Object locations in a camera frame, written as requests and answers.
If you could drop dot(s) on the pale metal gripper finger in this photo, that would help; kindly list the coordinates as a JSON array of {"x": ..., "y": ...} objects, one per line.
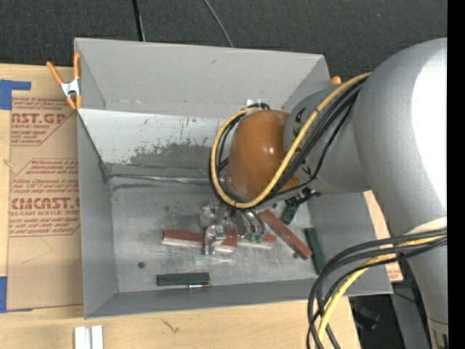
[
  {"x": 209, "y": 242},
  {"x": 219, "y": 232}
]

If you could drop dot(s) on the red-brown flat block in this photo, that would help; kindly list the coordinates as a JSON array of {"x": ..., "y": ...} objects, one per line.
[
  {"x": 181, "y": 235},
  {"x": 287, "y": 236}
]

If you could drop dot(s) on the black cylinder on white bracket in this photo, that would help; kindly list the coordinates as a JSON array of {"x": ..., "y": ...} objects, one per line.
[{"x": 292, "y": 213}]

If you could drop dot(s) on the grey metal bin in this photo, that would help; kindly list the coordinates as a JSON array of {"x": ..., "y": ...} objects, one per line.
[{"x": 152, "y": 209}]

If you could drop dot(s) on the brown cardboard board, red print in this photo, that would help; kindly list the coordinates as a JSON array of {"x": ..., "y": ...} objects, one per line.
[{"x": 40, "y": 195}]

